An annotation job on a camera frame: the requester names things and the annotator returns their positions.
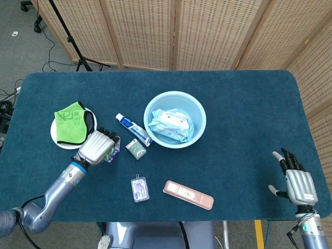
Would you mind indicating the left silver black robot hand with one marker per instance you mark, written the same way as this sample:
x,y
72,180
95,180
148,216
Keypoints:
x,y
96,147

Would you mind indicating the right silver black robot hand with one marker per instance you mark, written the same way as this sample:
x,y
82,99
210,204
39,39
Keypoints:
x,y
302,186

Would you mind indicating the purple carton box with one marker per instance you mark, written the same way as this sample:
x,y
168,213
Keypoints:
x,y
114,154

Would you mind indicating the small green white box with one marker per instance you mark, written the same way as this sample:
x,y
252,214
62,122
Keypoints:
x,y
136,149

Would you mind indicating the wet wipes pack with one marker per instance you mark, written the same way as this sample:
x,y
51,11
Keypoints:
x,y
171,124

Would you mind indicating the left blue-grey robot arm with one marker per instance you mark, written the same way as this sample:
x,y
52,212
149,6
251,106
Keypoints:
x,y
57,186

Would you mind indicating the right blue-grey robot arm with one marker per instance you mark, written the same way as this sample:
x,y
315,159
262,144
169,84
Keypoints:
x,y
315,233

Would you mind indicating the white blue toothpaste tube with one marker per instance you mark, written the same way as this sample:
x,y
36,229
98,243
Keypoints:
x,y
135,128

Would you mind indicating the light blue plastic basin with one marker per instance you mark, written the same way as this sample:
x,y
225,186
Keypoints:
x,y
198,109

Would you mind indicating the green cloth with black trim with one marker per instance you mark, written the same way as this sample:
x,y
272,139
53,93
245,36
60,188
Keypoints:
x,y
71,124

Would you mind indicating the white round plate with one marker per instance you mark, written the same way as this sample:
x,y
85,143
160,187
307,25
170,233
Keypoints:
x,y
55,138

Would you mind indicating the clear purple floss case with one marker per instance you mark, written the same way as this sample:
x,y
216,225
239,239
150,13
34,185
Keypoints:
x,y
140,189

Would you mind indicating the yellow floor tape strip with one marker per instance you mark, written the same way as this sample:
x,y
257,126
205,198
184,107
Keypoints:
x,y
259,234

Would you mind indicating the metal table leg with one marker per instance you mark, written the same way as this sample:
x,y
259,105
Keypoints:
x,y
226,236

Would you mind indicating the pink toothbrush case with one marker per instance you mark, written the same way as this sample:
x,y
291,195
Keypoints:
x,y
188,194

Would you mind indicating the blue-grey robot torso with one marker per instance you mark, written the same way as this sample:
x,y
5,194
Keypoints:
x,y
155,236

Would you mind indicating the dark teal table mat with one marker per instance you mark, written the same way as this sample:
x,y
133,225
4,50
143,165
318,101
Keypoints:
x,y
233,103

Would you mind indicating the black tripod stand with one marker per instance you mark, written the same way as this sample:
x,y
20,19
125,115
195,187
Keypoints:
x,y
68,39

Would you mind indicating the black office chair base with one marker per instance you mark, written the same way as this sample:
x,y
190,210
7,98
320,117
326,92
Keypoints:
x,y
37,27

